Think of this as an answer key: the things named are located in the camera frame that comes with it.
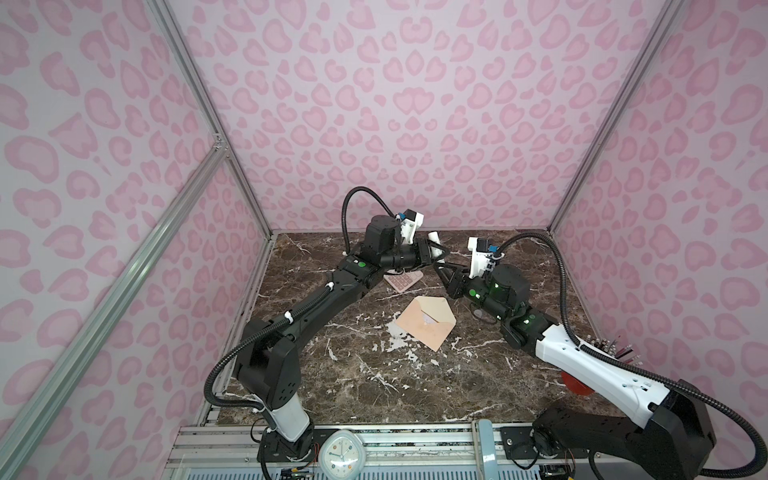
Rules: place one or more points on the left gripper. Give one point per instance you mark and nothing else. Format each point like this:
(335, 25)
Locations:
(422, 255)

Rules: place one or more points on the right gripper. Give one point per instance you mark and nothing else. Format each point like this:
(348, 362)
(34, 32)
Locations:
(457, 282)

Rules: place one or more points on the white glue stick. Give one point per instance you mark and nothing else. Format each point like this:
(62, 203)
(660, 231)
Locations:
(437, 250)

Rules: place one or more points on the peach envelope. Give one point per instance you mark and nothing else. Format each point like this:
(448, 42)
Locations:
(432, 336)

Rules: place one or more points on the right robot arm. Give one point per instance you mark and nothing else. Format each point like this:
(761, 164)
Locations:
(668, 434)

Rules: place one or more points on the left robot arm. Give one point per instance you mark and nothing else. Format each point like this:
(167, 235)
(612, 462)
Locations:
(267, 364)

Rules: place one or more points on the pink calculator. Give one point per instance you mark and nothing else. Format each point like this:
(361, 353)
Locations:
(404, 281)

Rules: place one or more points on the red pencil cup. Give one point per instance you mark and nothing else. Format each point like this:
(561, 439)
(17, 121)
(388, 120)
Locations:
(579, 377)

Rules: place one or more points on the light blue tape strip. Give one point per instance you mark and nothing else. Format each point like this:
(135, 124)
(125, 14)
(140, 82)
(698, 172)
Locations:
(485, 450)

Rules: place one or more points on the white desk clock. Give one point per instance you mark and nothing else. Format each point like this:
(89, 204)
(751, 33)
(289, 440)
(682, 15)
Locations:
(342, 456)

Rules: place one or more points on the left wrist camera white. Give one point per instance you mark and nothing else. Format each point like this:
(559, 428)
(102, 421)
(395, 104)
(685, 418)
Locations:
(410, 221)

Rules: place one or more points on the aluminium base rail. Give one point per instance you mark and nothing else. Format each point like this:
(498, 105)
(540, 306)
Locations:
(405, 451)

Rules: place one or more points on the aluminium diagonal frame bar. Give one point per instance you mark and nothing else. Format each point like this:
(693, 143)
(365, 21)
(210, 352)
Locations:
(39, 413)

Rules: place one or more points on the aluminium frame strut right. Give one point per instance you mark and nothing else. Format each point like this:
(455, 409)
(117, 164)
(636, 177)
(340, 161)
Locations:
(654, 42)

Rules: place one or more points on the aluminium frame strut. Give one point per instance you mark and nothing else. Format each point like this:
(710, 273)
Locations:
(654, 42)
(180, 50)

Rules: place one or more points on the aluminium frame strut left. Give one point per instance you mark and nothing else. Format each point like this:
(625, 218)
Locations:
(180, 50)

